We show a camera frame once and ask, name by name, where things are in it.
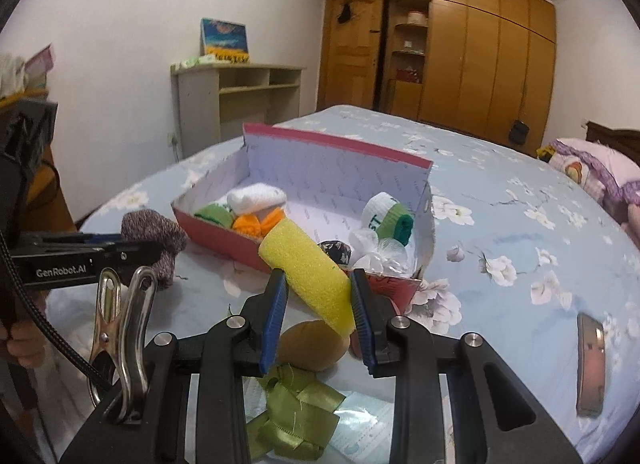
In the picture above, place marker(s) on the cartoon print pillow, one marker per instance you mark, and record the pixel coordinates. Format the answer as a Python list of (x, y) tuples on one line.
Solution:
[(575, 174)]

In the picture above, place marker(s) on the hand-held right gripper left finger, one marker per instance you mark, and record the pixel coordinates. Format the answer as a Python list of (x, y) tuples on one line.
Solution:
[(275, 324)]

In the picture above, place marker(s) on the beige round puff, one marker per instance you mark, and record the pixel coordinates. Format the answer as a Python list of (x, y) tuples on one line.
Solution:
[(310, 344)]

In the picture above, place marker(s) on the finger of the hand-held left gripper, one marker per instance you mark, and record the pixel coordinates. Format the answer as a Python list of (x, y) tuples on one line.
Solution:
[(95, 239), (130, 259)]

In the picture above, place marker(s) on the person's left hand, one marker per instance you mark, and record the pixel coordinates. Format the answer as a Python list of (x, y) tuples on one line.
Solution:
[(27, 349)]

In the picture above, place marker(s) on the pink textured pillow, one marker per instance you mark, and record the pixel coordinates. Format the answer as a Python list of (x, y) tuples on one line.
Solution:
[(632, 219)]

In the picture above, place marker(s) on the wooden wardrobe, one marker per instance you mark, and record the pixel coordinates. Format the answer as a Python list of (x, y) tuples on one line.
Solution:
[(475, 59)]

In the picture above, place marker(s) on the brown wooden cabinet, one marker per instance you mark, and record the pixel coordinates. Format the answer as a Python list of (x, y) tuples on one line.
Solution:
[(52, 194)]

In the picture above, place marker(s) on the grey shelf unit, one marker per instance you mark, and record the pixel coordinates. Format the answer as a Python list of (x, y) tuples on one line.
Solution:
[(200, 109)]

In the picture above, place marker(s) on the white mesh bath puff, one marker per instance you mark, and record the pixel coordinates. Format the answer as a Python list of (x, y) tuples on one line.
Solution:
[(385, 256)]

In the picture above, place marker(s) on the blue and yellow painting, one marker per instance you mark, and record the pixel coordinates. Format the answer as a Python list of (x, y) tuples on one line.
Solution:
[(225, 41)]

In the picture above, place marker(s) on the green ribbon bow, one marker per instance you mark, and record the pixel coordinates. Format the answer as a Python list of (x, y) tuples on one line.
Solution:
[(295, 409)]

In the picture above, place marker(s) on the black hanging bag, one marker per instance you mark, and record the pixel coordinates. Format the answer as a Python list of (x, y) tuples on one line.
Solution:
[(518, 132)]

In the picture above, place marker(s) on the white and green sock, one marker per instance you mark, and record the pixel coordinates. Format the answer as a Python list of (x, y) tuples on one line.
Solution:
[(387, 214)]

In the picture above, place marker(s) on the smartphone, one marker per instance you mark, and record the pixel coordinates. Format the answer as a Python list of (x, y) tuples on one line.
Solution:
[(590, 364)]

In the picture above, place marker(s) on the pink cardboard box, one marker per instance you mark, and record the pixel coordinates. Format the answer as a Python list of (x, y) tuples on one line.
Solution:
[(215, 239)]

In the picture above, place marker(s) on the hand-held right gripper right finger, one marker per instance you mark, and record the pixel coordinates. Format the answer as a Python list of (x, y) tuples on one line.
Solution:
[(361, 324)]

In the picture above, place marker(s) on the purple knit sock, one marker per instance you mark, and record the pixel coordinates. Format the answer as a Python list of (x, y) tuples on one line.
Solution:
[(155, 229)]

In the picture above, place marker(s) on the white round box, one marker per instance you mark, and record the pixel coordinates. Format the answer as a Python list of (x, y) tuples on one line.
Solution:
[(416, 18)]

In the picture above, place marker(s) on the red item on shelf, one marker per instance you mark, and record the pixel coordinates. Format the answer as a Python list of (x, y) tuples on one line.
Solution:
[(407, 75)]

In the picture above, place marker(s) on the orange knitted piece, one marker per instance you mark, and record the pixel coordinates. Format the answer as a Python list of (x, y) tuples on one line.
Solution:
[(250, 224)]

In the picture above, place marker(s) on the black item on door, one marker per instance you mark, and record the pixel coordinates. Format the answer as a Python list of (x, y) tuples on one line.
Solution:
[(345, 14)]

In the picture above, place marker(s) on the wooden door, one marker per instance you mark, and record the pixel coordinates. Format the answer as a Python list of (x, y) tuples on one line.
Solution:
[(350, 59)]

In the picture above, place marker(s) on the purple ruffled pillow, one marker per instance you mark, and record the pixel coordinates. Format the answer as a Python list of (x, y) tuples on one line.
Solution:
[(605, 164)]

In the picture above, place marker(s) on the metal spring clip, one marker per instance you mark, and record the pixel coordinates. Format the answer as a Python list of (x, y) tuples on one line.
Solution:
[(130, 334)]

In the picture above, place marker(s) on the scale patterned pouch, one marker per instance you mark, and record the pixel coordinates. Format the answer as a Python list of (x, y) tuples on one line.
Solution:
[(335, 251)]

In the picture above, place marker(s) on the yellow sponge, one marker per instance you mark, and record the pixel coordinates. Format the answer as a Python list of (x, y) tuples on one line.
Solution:
[(310, 269)]

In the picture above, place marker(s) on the green wipes packet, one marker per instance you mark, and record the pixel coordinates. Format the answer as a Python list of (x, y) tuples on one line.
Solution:
[(195, 62)]

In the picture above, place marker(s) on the small green sock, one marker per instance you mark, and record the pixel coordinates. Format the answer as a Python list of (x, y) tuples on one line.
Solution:
[(212, 216)]

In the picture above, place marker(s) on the yellow plush toy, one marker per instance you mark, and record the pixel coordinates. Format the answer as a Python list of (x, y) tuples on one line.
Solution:
[(545, 151)]

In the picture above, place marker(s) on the dark wooden headboard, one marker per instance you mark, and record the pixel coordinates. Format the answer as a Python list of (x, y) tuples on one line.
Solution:
[(610, 134)]

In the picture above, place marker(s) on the blue face mask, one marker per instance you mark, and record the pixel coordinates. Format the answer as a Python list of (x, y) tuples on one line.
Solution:
[(350, 396)]

